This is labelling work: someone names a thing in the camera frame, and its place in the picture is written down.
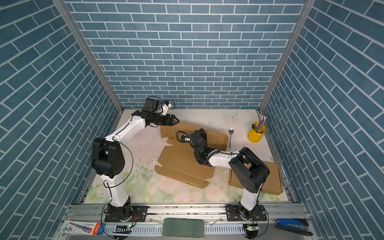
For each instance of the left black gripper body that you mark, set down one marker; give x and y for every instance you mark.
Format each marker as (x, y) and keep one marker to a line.
(162, 120)

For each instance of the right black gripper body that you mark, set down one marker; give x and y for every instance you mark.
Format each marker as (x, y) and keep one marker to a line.
(204, 135)

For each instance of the brown cardboard box sheet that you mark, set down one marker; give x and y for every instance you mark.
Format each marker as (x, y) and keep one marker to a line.
(272, 186)

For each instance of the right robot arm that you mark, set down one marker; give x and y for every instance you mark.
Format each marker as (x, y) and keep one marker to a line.
(251, 172)

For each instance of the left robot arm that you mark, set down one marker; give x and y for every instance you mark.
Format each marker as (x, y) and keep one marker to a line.
(108, 159)

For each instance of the metal spoon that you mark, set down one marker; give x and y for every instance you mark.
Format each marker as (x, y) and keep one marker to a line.
(231, 132)

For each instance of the yellow pencil cup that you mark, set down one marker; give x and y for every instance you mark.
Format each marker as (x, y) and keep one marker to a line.
(254, 136)

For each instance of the coloured pencils bundle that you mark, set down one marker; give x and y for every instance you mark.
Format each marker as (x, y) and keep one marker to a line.
(258, 127)

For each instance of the green rectangular pad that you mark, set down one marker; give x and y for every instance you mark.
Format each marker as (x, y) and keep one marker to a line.
(175, 227)

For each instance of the white printed package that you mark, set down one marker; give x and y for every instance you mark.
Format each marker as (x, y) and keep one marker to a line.
(82, 228)

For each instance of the blue black pliers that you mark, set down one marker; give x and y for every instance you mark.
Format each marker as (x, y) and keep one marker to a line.
(297, 226)

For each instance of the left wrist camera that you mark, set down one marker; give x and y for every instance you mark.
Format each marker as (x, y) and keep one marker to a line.
(157, 105)

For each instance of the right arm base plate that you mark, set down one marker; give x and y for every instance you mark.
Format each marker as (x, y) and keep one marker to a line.
(236, 213)

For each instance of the aluminium front rail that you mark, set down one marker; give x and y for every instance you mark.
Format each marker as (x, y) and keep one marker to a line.
(213, 214)

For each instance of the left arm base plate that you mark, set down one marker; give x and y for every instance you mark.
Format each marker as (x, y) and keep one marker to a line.
(132, 214)

